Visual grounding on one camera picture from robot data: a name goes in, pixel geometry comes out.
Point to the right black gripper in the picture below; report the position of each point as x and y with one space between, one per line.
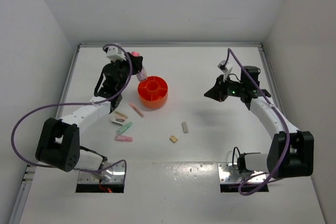
217 92

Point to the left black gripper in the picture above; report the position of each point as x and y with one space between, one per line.
136 62

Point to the pink glue bottle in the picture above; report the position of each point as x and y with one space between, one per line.
137 66

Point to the white black stapler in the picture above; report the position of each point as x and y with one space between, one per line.
118 120

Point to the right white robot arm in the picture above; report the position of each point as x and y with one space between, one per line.
291 150

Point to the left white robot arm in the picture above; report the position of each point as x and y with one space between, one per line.
59 142

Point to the pink thin pencil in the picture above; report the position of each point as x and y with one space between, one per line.
136 110

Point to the orange round organizer container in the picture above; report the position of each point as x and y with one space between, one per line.
153 92

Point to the yellow beige stick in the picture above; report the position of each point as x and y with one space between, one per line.
121 114

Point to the grey eraser block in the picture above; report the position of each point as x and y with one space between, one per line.
184 127

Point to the green highlighter pen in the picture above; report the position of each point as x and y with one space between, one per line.
124 128

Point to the small tan sharpener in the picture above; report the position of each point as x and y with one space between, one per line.
173 139

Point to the pink highlighter pen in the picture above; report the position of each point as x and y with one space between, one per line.
122 138

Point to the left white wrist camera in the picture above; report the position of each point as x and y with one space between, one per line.
113 52

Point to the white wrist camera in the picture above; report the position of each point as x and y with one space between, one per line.
113 52
226 67

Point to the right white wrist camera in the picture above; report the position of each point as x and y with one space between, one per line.
226 67

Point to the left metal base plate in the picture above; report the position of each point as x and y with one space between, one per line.
113 175

